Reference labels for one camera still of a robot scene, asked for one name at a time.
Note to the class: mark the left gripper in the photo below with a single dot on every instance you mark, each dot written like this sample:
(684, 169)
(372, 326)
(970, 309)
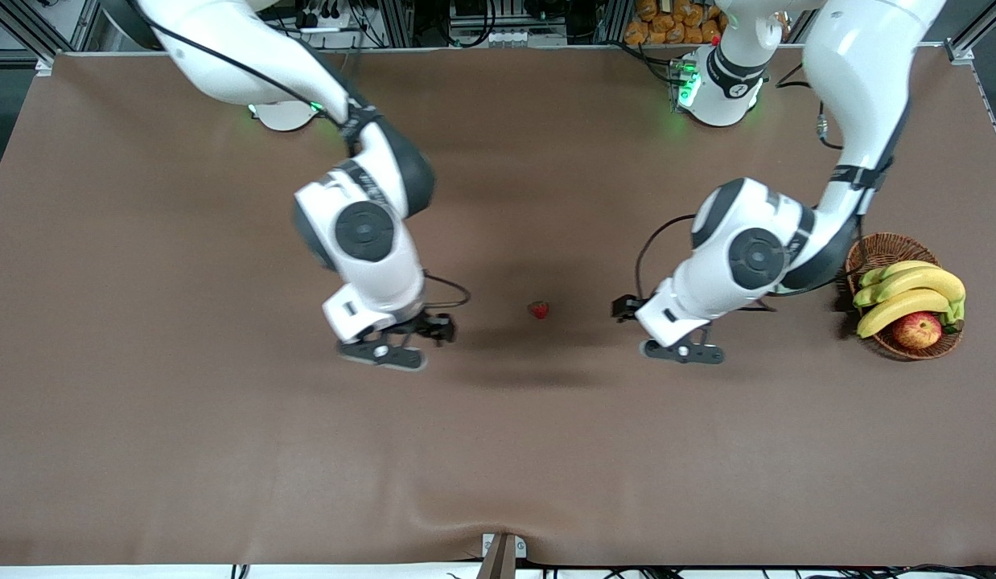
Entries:
(624, 307)

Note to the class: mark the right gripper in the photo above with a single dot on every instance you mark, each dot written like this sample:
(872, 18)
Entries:
(428, 325)

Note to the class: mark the red strawberry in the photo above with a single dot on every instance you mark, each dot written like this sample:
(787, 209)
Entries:
(538, 310)

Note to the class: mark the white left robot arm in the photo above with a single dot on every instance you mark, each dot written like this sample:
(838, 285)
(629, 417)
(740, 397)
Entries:
(860, 64)

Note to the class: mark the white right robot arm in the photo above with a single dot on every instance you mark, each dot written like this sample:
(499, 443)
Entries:
(224, 48)

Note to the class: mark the brown table cover sheet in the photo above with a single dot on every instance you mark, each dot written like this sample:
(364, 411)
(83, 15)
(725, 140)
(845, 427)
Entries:
(498, 450)

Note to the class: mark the brown wicker basket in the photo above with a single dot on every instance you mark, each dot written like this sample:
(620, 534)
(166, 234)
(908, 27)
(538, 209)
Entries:
(892, 249)

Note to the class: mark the small greenish yellow banana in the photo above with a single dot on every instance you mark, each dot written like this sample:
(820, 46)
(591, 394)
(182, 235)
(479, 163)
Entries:
(908, 267)

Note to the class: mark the red apple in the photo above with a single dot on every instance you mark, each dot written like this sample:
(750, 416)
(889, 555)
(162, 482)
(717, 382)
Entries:
(916, 330)

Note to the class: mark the orange packaged snack pile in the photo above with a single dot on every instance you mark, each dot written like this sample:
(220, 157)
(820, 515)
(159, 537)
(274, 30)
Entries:
(667, 20)

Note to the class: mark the white power strip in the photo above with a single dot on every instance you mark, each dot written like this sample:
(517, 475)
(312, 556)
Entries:
(329, 20)

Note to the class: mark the metal table edge bracket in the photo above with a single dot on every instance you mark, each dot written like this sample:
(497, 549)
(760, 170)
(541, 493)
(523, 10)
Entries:
(502, 555)

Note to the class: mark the aluminium frame post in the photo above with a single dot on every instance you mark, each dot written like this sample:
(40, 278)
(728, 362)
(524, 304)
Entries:
(397, 20)
(611, 20)

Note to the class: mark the aluminium frame strut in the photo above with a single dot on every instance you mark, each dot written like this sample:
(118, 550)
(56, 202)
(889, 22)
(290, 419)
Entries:
(47, 28)
(981, 26)

